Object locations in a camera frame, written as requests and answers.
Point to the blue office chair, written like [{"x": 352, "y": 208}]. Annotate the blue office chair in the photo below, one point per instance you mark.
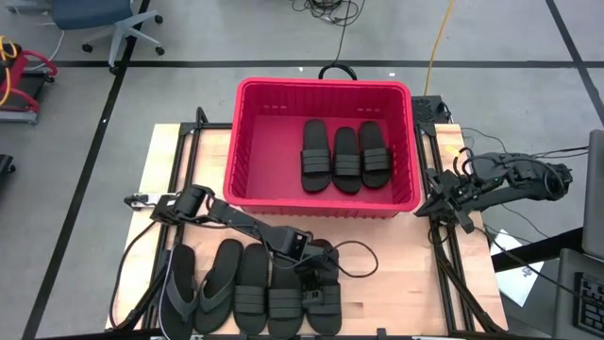
[{"x": 89, "y": 11}]

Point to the black edge clamp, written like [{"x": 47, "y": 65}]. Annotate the black edge clamp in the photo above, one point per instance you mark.
[{"x": 382, "y": 333}]

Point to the black flip-flop sandal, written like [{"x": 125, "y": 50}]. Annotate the black flip-flop sandal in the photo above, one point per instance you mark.
[
  {"x": 179, "y": 293},
  {"x": 219, "y": 283}
]

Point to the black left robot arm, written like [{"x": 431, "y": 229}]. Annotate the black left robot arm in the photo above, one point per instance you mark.
[{"x": 236, "y": 222}]

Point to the red plastic bin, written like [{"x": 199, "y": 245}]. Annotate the red plastic bin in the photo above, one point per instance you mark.
[{"x": 264, "y": 179}]

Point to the white paper sheet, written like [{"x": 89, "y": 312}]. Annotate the white paper sheet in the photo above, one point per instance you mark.
[{"x": 519, "y": 283}]

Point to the grey desk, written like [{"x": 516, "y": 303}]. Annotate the grey desk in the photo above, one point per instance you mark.
[{"x": 566, "y": 264}]

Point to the black keyboard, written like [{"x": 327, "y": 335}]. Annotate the black keyboard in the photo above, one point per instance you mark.
[{"x": 590, "y": 307}]

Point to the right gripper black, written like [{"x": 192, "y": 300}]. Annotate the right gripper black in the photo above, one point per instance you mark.
[{"x": 448, "y": 191}]

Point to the yellow sticker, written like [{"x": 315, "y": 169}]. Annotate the yellow sticker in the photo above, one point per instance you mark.
[{"x": 452, "y": 150}]

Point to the red and black cart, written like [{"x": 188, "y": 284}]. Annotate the red and black cart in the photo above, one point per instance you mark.
[{"x": 23, "y": 90}]

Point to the black slide sandal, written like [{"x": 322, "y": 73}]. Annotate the black slide sandal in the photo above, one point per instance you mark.
[
  {"x": 347, "y": 165},
  {"x": 376, "y": 160},
  {"x": 251, "y": 302},
  {"x": 285, "y": 307},
  {"x": 316, "y": 160},
  {"x": 325, "y": 316}
]

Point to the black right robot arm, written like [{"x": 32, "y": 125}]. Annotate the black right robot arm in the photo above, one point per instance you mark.
[{"x": 519, "y": 177}]

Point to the grey flat panel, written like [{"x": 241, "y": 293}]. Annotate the grey flat panel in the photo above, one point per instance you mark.
[{"x": 594, "y": 189}]

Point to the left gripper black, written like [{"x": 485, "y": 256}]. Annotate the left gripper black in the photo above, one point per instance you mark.
[{"x": 299, "y": 245}]

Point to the black vented box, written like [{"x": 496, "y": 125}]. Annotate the black vented box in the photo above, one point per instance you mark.
[{"x": 424, "y": 107}]

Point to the black chair base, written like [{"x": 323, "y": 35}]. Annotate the black chair base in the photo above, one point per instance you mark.
[{"x": 5, "y": 165}]

